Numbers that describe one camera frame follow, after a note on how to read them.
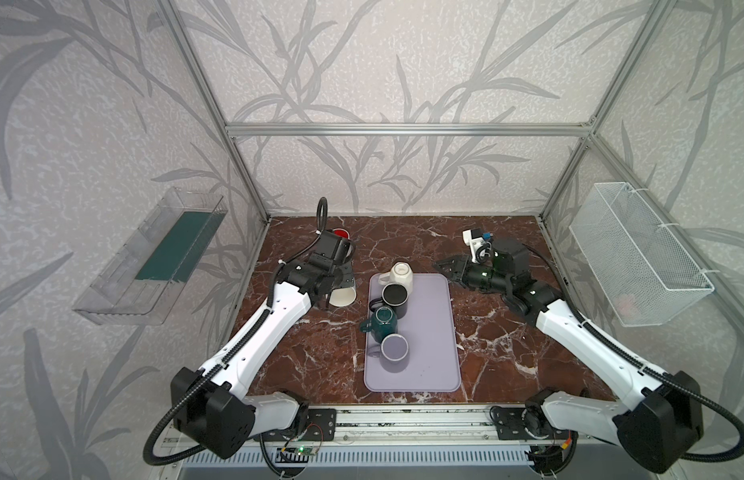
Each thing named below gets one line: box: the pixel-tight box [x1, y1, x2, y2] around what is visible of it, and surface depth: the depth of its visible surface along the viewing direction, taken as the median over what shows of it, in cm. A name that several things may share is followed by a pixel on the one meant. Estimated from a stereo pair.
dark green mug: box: [360, 305, 397, 343], surface depth 83 cm
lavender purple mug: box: [367, 333, 409, 362], surface depth 80 cm
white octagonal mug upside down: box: [378, 262, 414, 295], surface depth 93 cm
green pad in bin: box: [135, 210, 227, 283], surface depth 69 cm
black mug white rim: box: [369, 283, 409, 319], surface depth 89 cm
